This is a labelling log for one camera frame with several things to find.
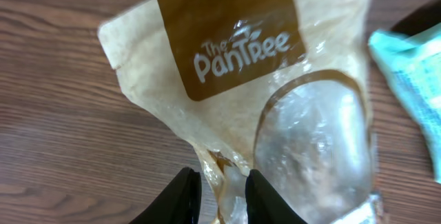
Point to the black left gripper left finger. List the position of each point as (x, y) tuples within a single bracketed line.
[(178, 203)]

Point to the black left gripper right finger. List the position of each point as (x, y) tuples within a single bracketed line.
[(265, 205)]

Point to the teal packet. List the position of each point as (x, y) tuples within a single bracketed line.
[(411, 66)]

